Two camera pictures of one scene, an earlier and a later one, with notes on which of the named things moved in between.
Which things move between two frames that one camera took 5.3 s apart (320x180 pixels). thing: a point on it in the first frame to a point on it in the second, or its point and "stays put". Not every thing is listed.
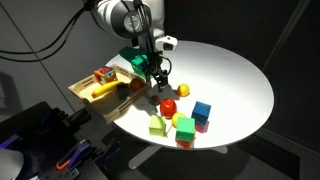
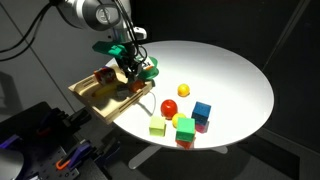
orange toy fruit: [137, 83] stays put
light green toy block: [157, 125] stays put
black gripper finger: [148, 78] to [130, 74]
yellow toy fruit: [175, 118] stays put
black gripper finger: [161, 79] to [139, 69]
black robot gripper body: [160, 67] to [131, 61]
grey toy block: [123, 90] stays put
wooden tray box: [111, 90] stays put
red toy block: [186, 144] stays put
